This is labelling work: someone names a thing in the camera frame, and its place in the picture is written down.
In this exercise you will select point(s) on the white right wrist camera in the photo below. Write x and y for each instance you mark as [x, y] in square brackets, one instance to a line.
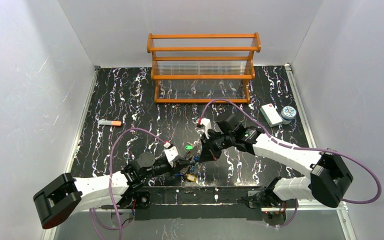
[205, 125]

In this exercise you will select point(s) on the blue white round tin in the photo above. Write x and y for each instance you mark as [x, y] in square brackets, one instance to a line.
[287, 114]

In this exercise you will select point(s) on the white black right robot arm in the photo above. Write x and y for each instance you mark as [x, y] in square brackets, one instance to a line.
[325, 177]

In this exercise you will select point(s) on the cluster of tagged keys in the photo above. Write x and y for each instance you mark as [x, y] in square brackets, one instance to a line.
[192, 167]

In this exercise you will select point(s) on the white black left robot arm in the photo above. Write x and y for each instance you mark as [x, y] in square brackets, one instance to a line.
[67, 195]

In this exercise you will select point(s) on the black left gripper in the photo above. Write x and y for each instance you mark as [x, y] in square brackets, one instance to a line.
[178, 164]

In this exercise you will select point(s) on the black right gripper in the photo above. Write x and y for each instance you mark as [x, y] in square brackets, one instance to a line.
[210, 149]

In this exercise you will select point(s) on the white rectangular box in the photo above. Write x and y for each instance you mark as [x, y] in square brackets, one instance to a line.
[271, 115]

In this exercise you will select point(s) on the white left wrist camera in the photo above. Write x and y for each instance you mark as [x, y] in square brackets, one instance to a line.
[172, 155]

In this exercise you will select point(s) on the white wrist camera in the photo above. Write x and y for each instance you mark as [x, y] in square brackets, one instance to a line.
[205, 125]
[172, 155]

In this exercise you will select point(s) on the orange wooden shelf rack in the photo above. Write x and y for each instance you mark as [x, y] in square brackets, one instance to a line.
[197, 68]

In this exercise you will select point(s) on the yellow key tag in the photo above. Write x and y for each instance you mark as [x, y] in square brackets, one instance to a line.
[191, 178]

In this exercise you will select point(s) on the orange grey marker pen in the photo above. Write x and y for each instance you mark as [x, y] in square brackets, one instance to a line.
[112, 123]

